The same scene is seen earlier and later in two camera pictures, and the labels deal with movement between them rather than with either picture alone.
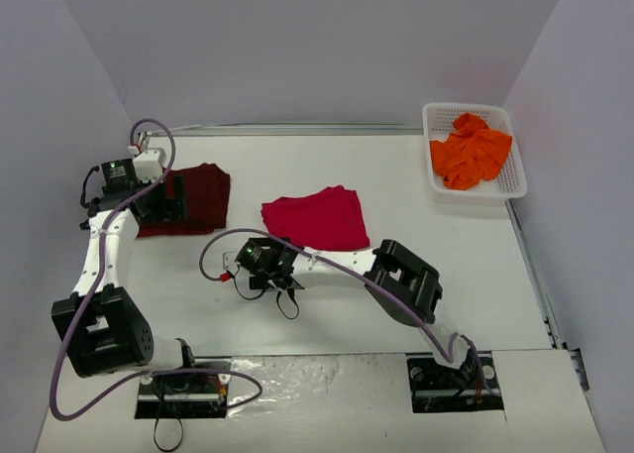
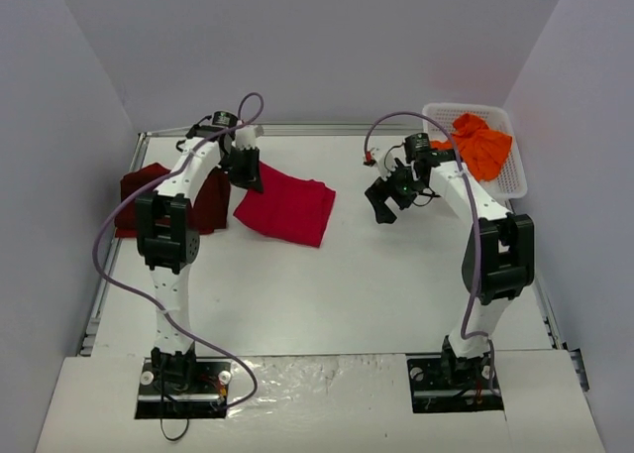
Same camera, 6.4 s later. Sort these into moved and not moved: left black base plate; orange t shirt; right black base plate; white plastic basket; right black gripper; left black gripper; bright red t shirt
Moved: bright red t shirt; left black gripper; right black gripper
Not moved: right black base plate; orange t shirt; white plastic basket; left black base plate
